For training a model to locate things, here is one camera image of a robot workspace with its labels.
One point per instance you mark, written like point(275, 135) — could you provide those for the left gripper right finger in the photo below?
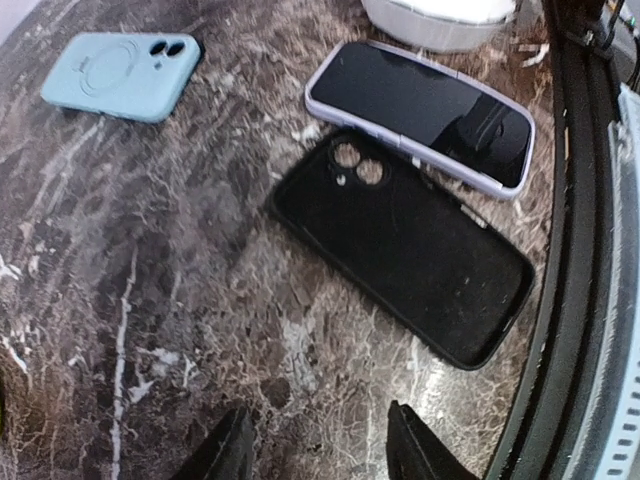
point(413, 451)

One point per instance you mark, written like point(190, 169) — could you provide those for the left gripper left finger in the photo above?
point(226, 453)

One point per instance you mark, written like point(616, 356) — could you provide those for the black phone case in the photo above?
point(412, 246)

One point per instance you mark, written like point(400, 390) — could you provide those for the lavender phone case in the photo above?
point(320, 107)

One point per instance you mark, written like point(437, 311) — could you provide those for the purple phone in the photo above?
point(420, 110)

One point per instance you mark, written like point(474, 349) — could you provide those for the light blue phone case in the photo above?
point(133, 76)

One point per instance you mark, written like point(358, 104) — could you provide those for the white scalloped dish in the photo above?
point(446, 26)

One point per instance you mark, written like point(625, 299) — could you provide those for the white cable duct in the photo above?
point(607, 443)

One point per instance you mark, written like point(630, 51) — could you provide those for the black front rail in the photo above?
point(552, 399)

